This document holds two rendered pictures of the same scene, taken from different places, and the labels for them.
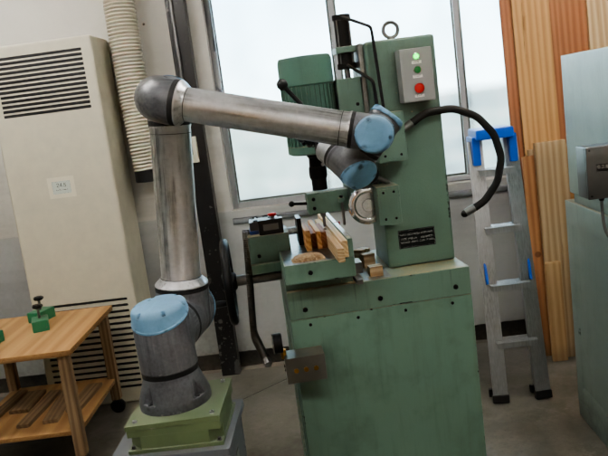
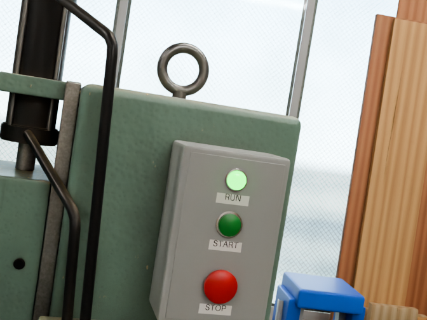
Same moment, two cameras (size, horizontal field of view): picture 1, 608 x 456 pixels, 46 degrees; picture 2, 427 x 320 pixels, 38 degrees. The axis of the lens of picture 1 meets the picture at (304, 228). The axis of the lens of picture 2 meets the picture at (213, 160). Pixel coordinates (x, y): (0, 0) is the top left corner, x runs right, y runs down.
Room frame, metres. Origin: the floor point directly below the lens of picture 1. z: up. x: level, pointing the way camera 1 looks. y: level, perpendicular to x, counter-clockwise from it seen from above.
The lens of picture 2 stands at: (1.70, -0.29, 1.50)
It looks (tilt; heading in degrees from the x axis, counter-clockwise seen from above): 4 degrees down; 350
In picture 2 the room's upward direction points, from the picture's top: 9 degrees clockwise
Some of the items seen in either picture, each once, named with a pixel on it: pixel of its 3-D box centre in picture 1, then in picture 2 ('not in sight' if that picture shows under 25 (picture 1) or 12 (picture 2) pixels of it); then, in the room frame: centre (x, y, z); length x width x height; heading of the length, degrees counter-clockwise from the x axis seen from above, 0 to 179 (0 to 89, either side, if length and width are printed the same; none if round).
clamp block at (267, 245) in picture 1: (269, 244); not in sight; (2.37, 0.12, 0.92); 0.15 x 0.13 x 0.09; 4
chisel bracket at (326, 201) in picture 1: (327, 203); not in sight; (2.38, -0.09, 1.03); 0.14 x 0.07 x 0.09; 94
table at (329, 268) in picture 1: (296, 253); not in sight; (2.37, 0.04, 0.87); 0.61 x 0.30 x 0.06; 4
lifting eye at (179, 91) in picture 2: (390, 31); (182, 71); (2.40, -0.36, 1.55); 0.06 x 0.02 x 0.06; 94
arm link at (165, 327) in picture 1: (164, 332); not in sight; (1.84, 0.40, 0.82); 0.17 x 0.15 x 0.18; 170
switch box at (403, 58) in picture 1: (414, 75); (217, 233); (2.26, -0.40, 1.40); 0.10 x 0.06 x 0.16; 94
